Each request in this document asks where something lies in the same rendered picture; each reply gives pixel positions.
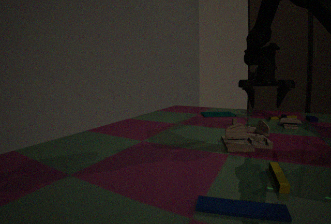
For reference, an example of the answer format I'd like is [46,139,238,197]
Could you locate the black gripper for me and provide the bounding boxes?
[238,63,295,108]

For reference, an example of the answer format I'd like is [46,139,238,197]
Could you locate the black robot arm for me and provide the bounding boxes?
[244,0,331,81]

